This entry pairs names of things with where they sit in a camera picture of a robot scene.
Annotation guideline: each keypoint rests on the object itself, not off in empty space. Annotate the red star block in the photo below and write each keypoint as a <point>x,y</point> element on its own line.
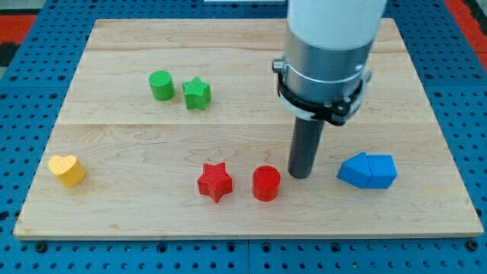
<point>215,182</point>

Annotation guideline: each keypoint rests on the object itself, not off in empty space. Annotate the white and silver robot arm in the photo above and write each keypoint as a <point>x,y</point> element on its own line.
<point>322,73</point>

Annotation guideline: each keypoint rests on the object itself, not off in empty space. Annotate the green star block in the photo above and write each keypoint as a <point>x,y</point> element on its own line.
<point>197,94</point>

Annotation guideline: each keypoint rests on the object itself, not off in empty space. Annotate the yellow heart block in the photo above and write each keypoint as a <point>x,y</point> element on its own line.
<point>68,170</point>

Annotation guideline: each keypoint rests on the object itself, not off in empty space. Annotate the red cylinder block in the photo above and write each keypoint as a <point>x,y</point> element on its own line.
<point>266,182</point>

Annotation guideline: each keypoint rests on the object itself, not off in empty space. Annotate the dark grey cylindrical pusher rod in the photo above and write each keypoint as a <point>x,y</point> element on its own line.
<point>305,141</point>

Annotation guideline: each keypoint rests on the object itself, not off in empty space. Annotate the light wooden board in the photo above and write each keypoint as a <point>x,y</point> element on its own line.
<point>143,156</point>

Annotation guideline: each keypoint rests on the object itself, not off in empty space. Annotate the green cylinder block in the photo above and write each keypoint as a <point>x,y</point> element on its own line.
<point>161,85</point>

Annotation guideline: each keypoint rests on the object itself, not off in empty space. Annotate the blue pentagon block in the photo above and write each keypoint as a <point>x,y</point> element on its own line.
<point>356,171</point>

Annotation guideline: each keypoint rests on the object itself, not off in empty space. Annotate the blue cube block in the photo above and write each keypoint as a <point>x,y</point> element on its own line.
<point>383,171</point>

